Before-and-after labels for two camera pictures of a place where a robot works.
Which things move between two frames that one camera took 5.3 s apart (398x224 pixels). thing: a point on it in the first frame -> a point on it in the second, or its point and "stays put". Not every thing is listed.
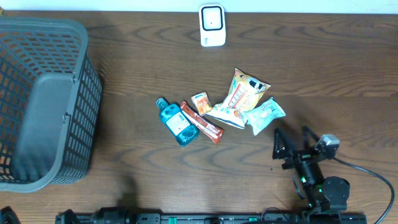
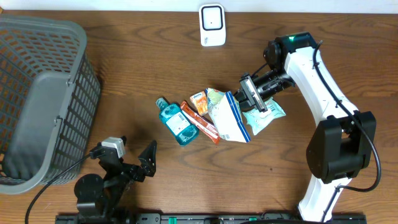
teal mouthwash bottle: [171, 114] stays put
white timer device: [212, 25] stays put
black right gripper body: [301, 156] -> [270, 83]
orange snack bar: [210, 130] stays put
